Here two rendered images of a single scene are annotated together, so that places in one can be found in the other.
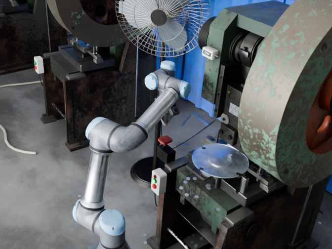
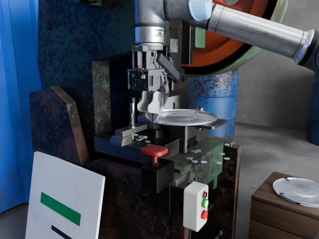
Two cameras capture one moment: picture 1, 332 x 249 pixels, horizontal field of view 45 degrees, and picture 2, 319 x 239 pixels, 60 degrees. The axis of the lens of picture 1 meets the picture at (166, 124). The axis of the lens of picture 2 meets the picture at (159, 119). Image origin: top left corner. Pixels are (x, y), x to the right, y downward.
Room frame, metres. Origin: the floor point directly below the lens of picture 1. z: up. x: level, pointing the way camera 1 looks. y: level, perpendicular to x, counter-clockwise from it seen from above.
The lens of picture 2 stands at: (2.07, 0.74, 1.02)
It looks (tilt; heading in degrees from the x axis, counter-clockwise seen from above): 13 degrees down; 254
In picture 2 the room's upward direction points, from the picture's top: straight up
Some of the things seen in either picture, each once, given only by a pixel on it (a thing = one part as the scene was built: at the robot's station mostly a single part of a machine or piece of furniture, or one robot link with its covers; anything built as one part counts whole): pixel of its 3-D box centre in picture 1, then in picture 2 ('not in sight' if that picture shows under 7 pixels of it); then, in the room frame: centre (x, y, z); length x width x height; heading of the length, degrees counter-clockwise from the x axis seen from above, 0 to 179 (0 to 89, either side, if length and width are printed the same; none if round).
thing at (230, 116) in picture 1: (240, 112); (164, 52); (1.73, -0.36, 1.04); 0.17 x 0.15 x 0.30; 129
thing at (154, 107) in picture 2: (161, 118); (153, 107); (1.87, 0.03, 0.89); 0.06 x 0.03 x 0.09; 38
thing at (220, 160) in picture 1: (220, 159); (181, 116); (1.67, -0.29, 0.78); 0.29 x 0.29 x 0.01
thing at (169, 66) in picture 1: (167, 72); (150, 4); (1.88, 0.01, 1.15); 0.09 x 0.08 x 0.11; 148
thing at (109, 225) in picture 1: (111, 227); not in sight; (1.32, 0.21, 0.62); 0.13 x 0.12 x 0.14; 58
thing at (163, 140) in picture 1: (164, 144); (154, 160); (1.87, 0.00, 0.72); 0.07 x 0.06 x 0.08; 129
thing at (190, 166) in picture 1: (211, 173); (191, 133); (1.64, -0.25, 0.72); 0.25 x 0.14 x 0.14; 129
